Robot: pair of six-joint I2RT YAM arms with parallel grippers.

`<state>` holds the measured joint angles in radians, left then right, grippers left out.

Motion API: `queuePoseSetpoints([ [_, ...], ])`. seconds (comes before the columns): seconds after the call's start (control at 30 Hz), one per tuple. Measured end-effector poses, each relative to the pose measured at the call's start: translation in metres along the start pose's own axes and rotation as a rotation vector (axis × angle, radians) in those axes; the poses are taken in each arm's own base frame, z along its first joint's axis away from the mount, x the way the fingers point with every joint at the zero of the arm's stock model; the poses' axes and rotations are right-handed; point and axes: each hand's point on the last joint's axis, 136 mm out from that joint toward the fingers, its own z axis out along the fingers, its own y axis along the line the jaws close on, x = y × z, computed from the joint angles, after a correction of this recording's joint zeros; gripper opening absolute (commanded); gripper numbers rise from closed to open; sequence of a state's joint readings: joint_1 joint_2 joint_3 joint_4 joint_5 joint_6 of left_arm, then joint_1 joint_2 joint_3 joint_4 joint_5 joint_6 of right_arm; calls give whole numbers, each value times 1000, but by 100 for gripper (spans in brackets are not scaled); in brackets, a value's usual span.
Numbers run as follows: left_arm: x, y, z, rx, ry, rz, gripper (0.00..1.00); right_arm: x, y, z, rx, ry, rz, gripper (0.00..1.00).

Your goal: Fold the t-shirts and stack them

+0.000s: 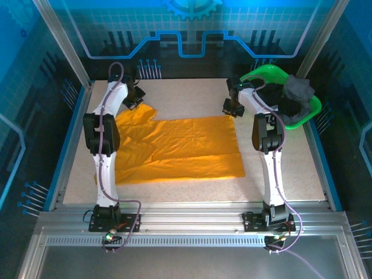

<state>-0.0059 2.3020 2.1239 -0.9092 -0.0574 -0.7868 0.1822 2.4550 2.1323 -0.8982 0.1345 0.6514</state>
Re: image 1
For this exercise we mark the yellow t-shirt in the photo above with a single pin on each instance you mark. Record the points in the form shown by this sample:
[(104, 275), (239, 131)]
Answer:
[(180, 148)]

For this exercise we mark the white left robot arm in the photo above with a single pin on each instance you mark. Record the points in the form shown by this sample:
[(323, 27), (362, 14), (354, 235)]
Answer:
[(106, 139)]

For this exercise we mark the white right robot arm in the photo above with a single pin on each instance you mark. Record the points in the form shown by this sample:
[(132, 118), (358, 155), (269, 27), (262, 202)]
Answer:
[(268, 139)]

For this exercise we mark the black t-shirt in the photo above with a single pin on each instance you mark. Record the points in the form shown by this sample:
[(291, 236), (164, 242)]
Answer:
[(273, 97)]

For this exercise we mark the green plastic basket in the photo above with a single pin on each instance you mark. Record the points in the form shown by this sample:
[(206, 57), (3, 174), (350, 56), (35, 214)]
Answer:
[(273, 75)]

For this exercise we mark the grey t-shirt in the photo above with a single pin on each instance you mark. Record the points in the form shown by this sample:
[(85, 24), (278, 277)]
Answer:
[(299, 93)]

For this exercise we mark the blue table edge strip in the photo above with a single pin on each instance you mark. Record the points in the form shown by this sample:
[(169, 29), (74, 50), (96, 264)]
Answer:
[(65, 148), (325, 165)]

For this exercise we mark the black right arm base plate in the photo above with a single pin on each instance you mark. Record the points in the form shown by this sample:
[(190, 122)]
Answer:
[(268, 222)]

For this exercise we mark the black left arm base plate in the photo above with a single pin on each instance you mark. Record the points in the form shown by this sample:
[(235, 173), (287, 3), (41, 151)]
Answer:
[(114, 222)]

